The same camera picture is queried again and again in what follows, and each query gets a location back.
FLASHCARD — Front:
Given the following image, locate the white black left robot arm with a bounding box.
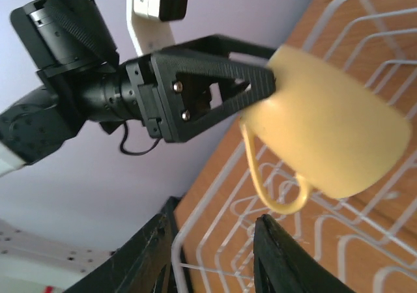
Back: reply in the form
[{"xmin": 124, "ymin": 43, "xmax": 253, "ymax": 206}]
[{"xmin": 1, "ymin": 0, "xmax": 276, "ymax": 174}]

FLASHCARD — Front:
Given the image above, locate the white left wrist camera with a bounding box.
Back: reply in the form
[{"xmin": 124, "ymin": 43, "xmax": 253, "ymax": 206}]
[{"xmin": 126, "ymin": 0, "xmax": 188, "ymax": 57}]

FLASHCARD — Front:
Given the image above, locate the black aluminium frame rail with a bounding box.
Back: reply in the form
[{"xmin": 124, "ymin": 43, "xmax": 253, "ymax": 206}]
[{"xmin": 161, "ymin": 195, "xmax": 193, "ymax": 293}]

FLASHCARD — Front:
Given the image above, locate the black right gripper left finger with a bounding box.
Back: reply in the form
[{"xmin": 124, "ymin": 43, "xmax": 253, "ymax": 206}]
[{"xmin": 65, "ymin": 214, "xmax": 171, "ymax": 293}]

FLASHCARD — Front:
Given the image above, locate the white wire dish rack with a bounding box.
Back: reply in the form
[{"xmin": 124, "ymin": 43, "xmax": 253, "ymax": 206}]
[{"xmin": 172, "ymin": 0, "xmax": 416, "ymax": 292}]

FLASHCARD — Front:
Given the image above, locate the yellow ceramic mug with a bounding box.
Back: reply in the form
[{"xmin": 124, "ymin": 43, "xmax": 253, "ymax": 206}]
[{"xmin": 239, "ymin": 45, "xmax": 412, "ymax": 215}]

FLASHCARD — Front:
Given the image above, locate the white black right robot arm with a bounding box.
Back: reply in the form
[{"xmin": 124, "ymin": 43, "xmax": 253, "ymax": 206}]
[{"xmin": 1, "ymin": 213, "xmax": 349, "ymax": 292}]

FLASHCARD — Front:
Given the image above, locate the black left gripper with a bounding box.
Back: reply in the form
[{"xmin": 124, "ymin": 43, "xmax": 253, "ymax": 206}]
[{"xmin": 125, "ymin": 35, "xmax": 276, "ymax": 143}]

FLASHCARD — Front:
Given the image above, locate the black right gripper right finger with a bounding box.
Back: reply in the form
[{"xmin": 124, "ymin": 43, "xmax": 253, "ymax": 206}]
[{"xmin": 253, "ymin": 214, "xmax": 352, "ymax": 293}]

